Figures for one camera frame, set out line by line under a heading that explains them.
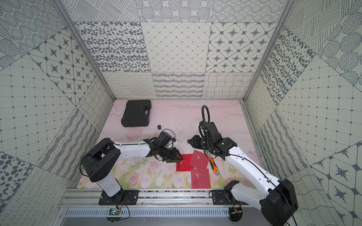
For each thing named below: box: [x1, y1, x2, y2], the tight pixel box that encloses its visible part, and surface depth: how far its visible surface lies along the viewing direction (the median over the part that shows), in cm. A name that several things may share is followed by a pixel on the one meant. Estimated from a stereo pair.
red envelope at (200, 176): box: [189, 161, 212, 189], surface depth 83 cm
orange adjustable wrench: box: [204, 149, 220, 176], surface depth 86 cm
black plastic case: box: [121, 99, 152, 128], surface depth 109 cm
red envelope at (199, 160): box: [189, 149, 210, 170], surface depth 90 cm
